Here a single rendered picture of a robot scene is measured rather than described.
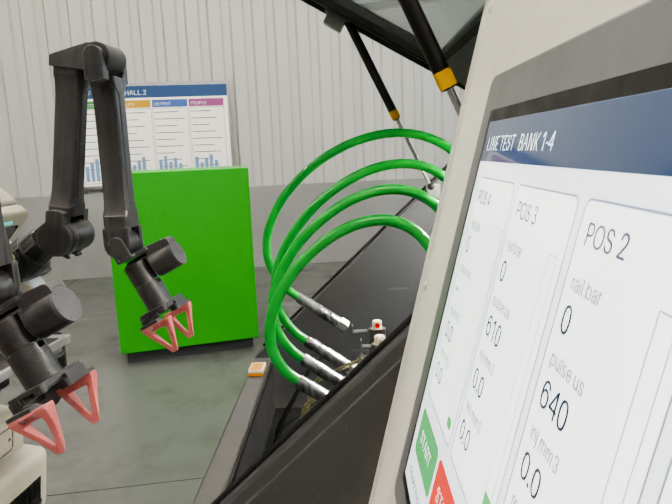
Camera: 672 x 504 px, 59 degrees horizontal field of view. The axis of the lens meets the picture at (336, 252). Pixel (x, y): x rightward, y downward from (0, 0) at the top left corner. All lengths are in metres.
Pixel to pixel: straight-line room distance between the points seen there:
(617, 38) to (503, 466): 0.18
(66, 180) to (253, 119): 6.13
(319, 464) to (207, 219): 3.59
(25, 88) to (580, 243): 7.70
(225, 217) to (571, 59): 3.96
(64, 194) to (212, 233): 2.89
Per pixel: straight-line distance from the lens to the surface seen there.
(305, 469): 0.70
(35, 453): 1.46
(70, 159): 1.38
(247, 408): 1.11
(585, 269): 0.24
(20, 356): 0.97
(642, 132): 0.23
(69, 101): 1.37
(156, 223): 4.20
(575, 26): 0.34
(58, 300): 0.93
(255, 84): 7.47
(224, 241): 4.23
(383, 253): 1.29
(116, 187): 1.33
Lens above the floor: 1.40
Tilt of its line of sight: 10 degrees down
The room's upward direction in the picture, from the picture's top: 2 degrees counter-clockwise
